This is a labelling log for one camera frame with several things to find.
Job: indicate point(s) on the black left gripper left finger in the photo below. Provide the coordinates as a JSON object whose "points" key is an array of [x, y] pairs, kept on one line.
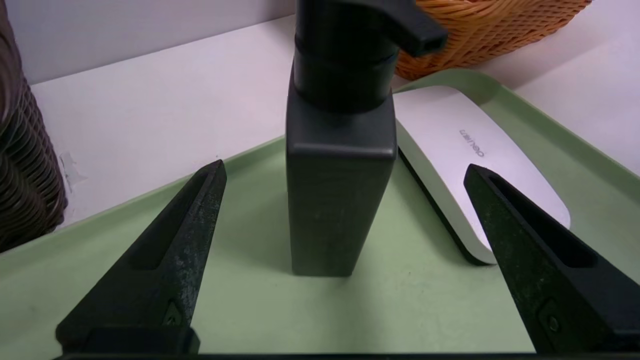
{"points": [[165, 270]]}

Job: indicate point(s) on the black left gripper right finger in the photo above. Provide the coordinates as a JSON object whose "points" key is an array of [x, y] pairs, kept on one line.
{"points": [[550, 280]]}

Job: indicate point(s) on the white rectangular case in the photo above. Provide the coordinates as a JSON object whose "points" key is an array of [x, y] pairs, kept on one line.
{"points": [[450, 150]]}

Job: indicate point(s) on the dark green pump bottle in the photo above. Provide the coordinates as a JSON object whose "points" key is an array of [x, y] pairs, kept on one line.
{"points": [[335, 190]]}

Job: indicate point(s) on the dark brown wicker basket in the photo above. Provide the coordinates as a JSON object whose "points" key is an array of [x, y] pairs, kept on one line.
{"points": [[25, 175]]}

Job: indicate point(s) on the orange wicker basket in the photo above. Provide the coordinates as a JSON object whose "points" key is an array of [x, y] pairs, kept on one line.
{"points": [[490, 30]]}

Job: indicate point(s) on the light green plastic tray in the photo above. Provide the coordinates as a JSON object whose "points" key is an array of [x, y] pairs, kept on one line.
{"points": [[250, 310]]}

